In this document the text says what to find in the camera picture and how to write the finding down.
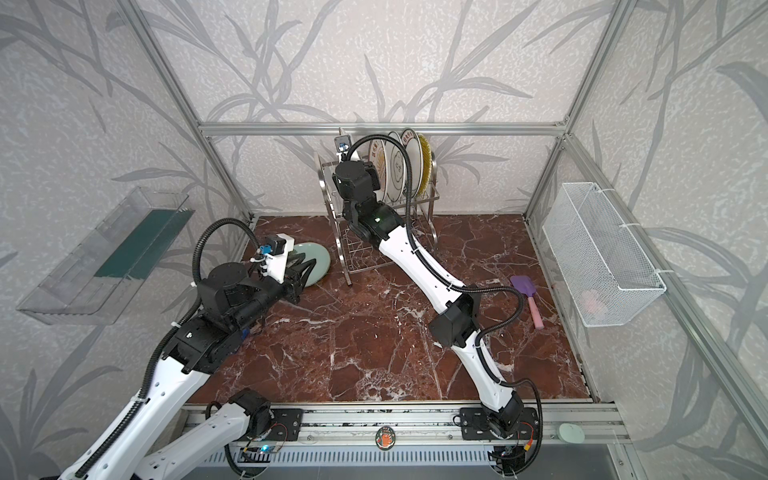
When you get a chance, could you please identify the pale green flower plate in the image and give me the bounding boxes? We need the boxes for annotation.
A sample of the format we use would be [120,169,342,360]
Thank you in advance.
[293,242,331,287]

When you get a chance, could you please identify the orange sunburst plate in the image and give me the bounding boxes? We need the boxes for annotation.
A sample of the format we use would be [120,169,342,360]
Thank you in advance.
[346,148,362,161]
[368,140,387,201]

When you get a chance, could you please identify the white plate thin teal rim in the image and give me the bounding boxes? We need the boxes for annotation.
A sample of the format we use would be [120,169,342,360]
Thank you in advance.
[385,131,405,205]

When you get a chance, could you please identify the white plate dark green rim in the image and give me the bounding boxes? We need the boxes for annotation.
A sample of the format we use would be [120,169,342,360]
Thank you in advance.
[401,129,424,198]

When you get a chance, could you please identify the yellow woven pattern plate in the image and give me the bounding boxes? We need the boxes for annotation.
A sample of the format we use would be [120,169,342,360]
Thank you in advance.
[417,133,433,196]

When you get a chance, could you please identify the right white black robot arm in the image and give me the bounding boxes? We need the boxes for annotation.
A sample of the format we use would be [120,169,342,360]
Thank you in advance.
[333,134,525,439]

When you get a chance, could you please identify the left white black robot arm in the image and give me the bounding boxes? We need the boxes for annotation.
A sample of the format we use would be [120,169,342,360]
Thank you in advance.
[61,218,317,479]

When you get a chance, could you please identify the steel two-tier dish rack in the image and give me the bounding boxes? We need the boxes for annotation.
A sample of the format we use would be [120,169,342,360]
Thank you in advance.
[314,153,440,286]

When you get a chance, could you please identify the round orange sticker badge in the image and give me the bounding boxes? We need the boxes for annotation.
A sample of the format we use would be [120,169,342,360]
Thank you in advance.
[375,425,396,451]

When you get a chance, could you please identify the purple pink spatula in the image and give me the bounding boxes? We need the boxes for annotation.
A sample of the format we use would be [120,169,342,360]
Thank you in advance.
[510,275,544,330]

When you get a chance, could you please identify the pale green round puck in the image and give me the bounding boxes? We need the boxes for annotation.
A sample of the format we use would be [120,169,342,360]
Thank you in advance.
[557,422,586,445]

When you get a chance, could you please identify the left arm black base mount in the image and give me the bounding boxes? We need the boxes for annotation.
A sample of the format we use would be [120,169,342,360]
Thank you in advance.
[248,408,304,442]

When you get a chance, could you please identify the clear plastic wall tray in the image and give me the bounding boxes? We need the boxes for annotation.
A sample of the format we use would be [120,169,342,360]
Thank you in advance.
[17,187,194,326]

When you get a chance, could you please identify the aluminium cage frame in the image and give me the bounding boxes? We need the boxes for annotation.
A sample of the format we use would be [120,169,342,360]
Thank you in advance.
[117,1,767,447]

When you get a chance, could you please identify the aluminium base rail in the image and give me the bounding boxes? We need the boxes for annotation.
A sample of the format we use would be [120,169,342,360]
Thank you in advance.
[179,401,631,466]

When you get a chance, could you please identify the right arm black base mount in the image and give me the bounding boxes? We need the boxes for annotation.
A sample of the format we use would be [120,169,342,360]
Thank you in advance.
[453,407,540,443]

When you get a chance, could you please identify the white wire mesh basket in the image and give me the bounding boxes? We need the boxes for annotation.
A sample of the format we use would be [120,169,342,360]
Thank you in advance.
[543,182,666,327]

